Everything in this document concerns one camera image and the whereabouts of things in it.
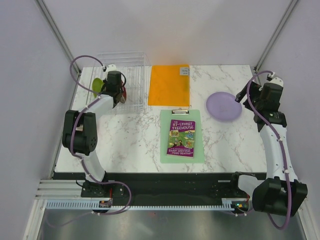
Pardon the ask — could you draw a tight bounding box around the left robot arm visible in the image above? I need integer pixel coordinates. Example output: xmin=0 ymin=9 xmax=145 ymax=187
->
xmin=62 ymin=70 xmax=127 ymax=197

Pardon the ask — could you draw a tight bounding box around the red floral plate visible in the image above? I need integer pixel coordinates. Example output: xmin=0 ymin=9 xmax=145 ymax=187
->
xmin=120 ymin=81 xmax=127 ymax=104

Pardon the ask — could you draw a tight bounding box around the mint green clipboard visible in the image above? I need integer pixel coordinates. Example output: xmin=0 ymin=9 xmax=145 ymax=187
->
xmin=160 ymin=109 xmax=205 ymax=164

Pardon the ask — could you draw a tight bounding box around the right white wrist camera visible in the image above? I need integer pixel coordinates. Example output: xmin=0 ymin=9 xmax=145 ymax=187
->
xmin=266 ymin=72 xmax=284 ymax=87

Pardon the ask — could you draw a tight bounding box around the white slotted cable duct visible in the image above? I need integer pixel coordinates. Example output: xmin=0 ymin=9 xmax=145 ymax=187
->
xmin=46 ymin=197 xmax=261 ymax=210

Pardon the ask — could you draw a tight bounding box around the orange folder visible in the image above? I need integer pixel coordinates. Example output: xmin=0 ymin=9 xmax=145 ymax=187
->
xmin=148 ymin=64 xmax=190 ymax=107

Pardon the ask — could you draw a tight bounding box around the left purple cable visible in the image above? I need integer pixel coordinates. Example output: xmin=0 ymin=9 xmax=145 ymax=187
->
xmin=68 ymin=55 xmax=108 ymax=185

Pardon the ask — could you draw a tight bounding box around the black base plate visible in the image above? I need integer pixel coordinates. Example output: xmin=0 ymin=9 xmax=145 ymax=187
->
xmin=79 ymin=171 xmax=261 ymax=206

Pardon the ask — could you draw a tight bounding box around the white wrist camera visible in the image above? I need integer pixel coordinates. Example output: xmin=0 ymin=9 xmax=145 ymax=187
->
xmin=102 ymin=64 xmax=117 ymax=73
xmin=266 ymin=72 xmax=284 ymax=87

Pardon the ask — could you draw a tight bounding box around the lilac plastic plate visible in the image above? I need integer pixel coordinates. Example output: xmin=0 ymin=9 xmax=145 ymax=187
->
xmin=205 ymin=91 xmax=242 ymax=122

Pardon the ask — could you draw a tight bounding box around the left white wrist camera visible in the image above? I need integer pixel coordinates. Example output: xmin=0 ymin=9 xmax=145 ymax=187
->
xmin=102 ymin=64 xmax=117 ymax=73

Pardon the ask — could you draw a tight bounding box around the white wire dish rack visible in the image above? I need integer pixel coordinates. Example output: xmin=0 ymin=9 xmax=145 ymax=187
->
xmin=96 ymin=51 xmax=148 ymax=114

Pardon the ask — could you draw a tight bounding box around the purple treehouse book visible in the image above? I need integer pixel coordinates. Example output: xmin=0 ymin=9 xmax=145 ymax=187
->
xmin=166 ymin=119 xmax=196 ymax=158

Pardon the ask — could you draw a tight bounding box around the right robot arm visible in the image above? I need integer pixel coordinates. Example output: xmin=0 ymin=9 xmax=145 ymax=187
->
xmin=229 ymin=81 xmax=308 ymax=217

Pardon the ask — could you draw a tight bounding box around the green plate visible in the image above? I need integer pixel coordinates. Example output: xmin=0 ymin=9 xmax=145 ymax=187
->
xmin=91 ymin=77 xmax=104 ymax=98

